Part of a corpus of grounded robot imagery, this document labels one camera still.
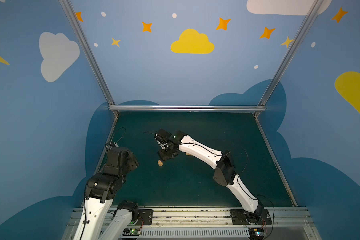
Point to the right aluminium frame post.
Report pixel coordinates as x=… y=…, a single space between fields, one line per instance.
x=292 y=50

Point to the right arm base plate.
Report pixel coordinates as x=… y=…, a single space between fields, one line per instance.
x=242 y=217

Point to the left aluminium frame post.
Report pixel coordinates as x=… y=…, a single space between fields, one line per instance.
x=76 y=26

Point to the controller board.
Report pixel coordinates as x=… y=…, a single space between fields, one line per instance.
x=256 y=234
x=131 y=233

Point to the back aluminium frame bar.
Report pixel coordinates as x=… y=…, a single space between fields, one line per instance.
x=148 y=108

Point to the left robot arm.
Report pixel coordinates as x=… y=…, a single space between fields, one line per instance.
x=99 y=195

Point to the left controller board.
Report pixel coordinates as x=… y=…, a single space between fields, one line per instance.
x=131 y=233

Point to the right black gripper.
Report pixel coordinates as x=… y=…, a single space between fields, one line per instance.
x=164 y=149

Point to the aluminium front rail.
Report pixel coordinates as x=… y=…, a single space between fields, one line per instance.
x=170 y=223

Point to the aluminium frame post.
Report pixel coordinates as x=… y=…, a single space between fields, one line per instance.
x=76 y=26
x=292 y=50

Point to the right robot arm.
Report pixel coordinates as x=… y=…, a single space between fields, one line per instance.
x=225 y=170

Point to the right controller board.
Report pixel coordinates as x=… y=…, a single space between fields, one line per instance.
x=256 y=234

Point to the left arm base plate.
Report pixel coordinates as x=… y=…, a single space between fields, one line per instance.
x=145 y=217

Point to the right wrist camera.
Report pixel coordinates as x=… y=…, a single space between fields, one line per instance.
x=162 y=136

